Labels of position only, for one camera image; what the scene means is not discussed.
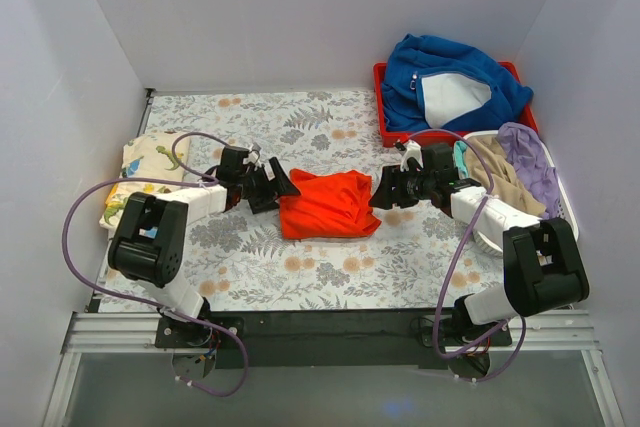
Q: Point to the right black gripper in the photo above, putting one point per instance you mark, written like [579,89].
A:
[394,188]

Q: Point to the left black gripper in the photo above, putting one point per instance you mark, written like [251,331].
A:
[270,186]

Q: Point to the orange t shirt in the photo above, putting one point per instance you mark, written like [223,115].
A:
[330,206]

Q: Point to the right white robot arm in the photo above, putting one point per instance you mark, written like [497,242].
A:
[542,266]

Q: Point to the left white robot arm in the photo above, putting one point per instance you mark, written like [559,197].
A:
[148,244]

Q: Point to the red plastic tray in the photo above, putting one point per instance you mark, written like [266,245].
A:
[390,138]

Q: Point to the floral tablecloth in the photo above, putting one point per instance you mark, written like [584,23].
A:
[240,261]

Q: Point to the beige garment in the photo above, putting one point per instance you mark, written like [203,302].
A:
[507,186]

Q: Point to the blue zip jacket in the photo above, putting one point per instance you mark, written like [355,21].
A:
[435,83]

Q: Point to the white laundry basket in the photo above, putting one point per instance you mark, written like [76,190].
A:
[564,207]

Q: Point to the dinosaur print folded cloth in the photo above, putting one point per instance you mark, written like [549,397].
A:
[147,156]

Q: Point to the purple garment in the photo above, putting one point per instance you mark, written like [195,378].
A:
[525,152]

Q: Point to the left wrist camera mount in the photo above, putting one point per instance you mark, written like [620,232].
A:
[253,157]

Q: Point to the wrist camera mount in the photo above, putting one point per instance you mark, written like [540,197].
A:
[253,157]
[411,155]

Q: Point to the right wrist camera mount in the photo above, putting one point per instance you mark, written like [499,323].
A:
[411,155]

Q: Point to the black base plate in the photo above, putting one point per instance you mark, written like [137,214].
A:
[336,338]

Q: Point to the aluminium frame rail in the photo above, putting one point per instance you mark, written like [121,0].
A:
[142,333]

